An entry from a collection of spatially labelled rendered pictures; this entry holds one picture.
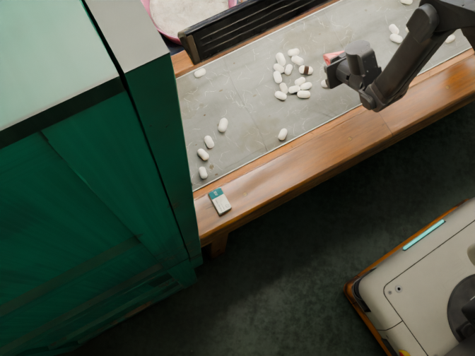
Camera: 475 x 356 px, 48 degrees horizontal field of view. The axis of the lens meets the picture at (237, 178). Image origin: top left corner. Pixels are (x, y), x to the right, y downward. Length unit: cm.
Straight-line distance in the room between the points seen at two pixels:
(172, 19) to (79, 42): 124
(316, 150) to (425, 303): 76
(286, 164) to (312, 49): 35
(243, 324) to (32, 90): 181
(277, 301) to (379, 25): 107
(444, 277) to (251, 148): 88
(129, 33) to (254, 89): 115
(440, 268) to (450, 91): 66
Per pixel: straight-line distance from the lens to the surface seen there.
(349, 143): 141
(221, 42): 113
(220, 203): 130
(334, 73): 135
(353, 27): 158
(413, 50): 102
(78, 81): 31
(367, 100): 123
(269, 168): 135
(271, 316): 207
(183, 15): 156
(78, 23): 32
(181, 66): 145
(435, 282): 193
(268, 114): 143
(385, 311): 187
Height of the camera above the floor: 206
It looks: 75 degrees down
